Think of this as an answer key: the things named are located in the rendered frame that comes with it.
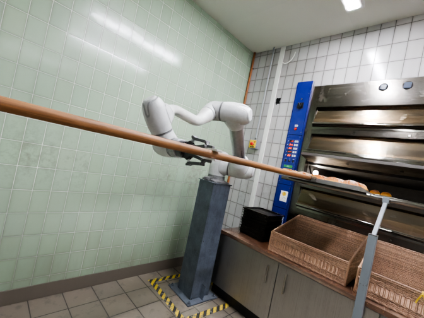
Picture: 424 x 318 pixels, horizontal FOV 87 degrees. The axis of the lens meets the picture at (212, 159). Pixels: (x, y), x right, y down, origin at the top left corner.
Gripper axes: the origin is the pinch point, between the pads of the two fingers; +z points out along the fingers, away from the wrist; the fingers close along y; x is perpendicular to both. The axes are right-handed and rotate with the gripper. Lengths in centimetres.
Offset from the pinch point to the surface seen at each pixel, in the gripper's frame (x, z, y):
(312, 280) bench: -100, 12, 65
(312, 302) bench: -100, 14, 78
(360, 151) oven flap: -154, 10, -31
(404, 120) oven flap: -154, 34, -57
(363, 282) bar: -95, 39, 51
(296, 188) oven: -154, -36, 12
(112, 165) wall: -9, -120, 23
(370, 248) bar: -95, 39, 31
